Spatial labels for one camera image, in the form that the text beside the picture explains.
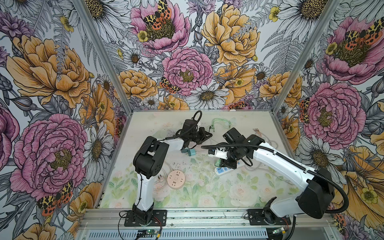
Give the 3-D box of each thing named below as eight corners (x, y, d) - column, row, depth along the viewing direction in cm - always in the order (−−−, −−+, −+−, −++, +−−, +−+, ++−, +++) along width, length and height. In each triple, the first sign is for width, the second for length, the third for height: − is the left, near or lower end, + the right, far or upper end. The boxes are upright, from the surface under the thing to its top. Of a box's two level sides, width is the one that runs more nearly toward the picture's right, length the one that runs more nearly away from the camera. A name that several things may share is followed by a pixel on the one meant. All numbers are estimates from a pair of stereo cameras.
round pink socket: (166, 189, 85) (166, 187, 83) (168, 171, 91) (168, 169, 89) (184, 189, 85) (184, 187, 83) (185, 171, 91) (185, 169, 89)
